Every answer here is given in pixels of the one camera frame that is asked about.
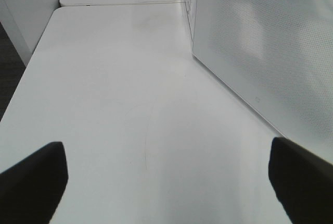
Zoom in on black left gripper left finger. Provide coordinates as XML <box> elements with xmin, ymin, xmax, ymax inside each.
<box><xmin>1</xmin><ymin>142</ymin><xmax>68</xmax><ymax>223</ymax></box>

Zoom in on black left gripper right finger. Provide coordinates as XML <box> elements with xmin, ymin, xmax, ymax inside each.
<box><xmin>268</xmin><ymin>137</ymin><xmax>332</xmax><ymax>223</ymax></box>

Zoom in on white microwave door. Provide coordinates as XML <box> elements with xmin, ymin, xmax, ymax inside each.
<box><xmin>193</xmin><ymin>0</ymin><xmax>332</xmax><ymax>161</ymax></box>

